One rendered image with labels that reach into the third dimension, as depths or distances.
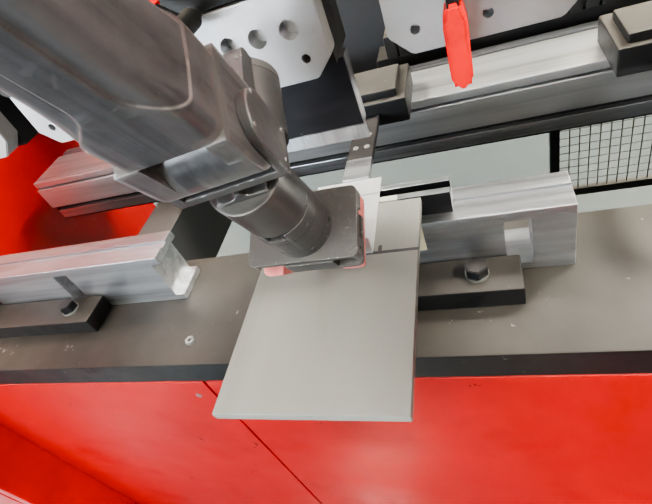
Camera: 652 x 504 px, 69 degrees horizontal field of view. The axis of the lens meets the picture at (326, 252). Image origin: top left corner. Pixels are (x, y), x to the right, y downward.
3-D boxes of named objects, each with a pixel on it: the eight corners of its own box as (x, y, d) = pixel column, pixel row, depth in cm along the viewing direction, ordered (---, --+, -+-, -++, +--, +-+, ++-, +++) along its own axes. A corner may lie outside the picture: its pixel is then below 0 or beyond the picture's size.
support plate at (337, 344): (216, 419, 43) (211, 414, 42) (282, 223, 61) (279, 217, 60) (413, 422, 37) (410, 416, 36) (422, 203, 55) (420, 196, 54)
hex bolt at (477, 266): (465, 283, 55) (463, 274, 54) (464, 266, 57) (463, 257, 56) (490, 281, 54) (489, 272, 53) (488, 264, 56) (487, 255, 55)
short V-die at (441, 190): (296, 232, 62) (288, 215, 60) (301, 216, 64) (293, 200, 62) (453, 211, 55) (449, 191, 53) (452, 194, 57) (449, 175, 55)
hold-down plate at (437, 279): (289, 320, 64) (281, 306, 62) (297, 289, 68) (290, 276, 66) (526, 305, 54) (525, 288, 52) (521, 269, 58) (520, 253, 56)
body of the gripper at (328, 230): (260, 207, 46) (218, 175, 39) (361, 192, 43) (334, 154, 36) (258, 272, 44) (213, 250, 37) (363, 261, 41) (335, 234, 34)
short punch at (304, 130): (285, 157, 54) (249, 81, 48) (288, 147, 55) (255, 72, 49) (369, 141, 51) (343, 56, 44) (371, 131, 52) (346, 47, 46)
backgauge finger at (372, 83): (316, 198, 63) (303, 168, 60) (343, 100, 81) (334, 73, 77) (405, 184, 59) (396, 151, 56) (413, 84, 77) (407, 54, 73)
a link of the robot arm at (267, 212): (200, 221, 31) (277, 195, 30) (193, 133, 33) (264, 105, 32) (251, 250, 37) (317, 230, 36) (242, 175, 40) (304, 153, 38)
